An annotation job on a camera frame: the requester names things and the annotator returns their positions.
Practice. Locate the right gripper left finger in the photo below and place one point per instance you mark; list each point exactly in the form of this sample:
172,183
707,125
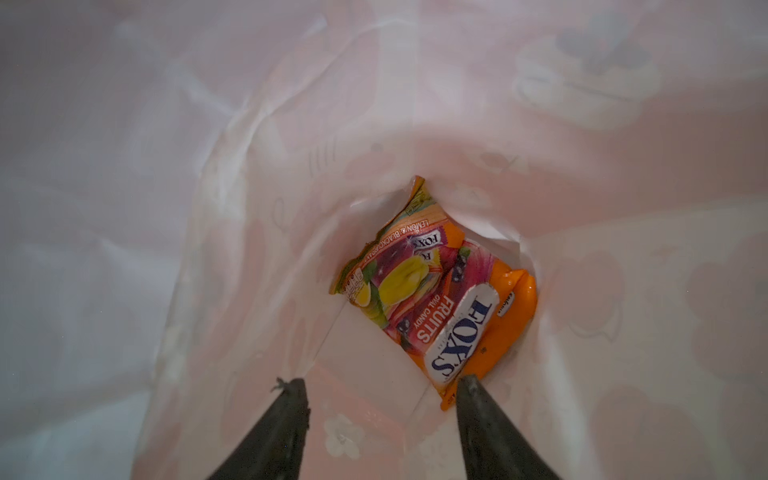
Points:
273,449

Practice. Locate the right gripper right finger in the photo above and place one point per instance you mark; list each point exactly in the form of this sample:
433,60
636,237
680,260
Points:
492,446

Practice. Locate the orange snack packet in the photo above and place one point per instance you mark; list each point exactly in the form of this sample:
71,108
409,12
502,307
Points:
453,306

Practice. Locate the red white paper gift bag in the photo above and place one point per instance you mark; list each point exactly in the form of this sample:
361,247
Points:
181,181

